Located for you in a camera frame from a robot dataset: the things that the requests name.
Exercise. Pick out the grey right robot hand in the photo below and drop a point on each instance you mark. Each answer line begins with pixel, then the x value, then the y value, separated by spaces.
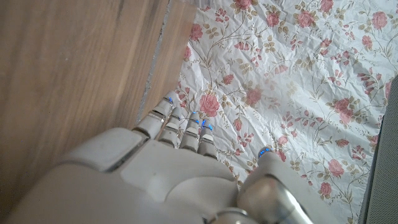
pixel 161 174

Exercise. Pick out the floral backdrop cloth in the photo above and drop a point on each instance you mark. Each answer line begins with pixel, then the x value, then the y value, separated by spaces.
pixel 280 77

